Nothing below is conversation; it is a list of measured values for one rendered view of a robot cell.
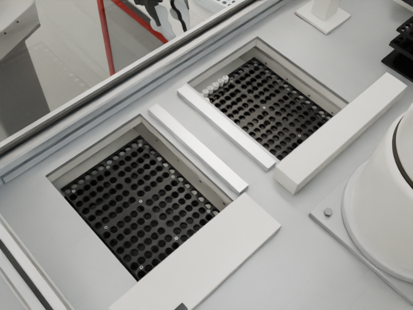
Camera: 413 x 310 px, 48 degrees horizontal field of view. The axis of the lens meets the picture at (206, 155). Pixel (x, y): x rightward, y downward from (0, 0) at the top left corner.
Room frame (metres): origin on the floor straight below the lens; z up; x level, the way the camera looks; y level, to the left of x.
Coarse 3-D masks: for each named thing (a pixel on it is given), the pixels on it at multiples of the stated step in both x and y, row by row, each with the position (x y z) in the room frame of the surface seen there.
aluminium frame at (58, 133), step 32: (256, 0) 0.82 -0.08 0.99; (288, 0) 0.88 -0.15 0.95; (224, 32) 0.73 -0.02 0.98; (160, 64) 0.61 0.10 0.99; (96, 96) 0.52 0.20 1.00; (128, 96) 0.55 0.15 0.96; (64, 128) 0.45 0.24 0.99; (0, 160) 0.38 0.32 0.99; (32, 160) 0.40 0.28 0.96; (0, 224) 0.23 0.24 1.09
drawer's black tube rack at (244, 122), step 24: (264, 72) 0.70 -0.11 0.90; (216, 96) 0.63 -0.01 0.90; (240, 96) 0.63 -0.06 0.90; (264, 96) 0.64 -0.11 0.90; (288, 96) 0.64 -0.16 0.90; (240, 120) 0.57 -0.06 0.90; (264, 120) 0.57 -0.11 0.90; (288, 120) 0.58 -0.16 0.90; (312, 120) 0.61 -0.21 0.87; (264, 144) 0.52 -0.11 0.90; (288, 144) 0.52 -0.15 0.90
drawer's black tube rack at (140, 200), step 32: (128, 160) 0.47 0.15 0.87; (96, 192) 0.38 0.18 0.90; (128, 192) 0.39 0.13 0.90; (160, 192) 0.41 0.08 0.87; (96, 224) 0.33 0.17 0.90; (128, 224) 0.33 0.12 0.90; (160, 224) 0.33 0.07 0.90; (192, 224) 0.34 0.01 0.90; (128, 256) 0.28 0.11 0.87; (160, 256) 0.29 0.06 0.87
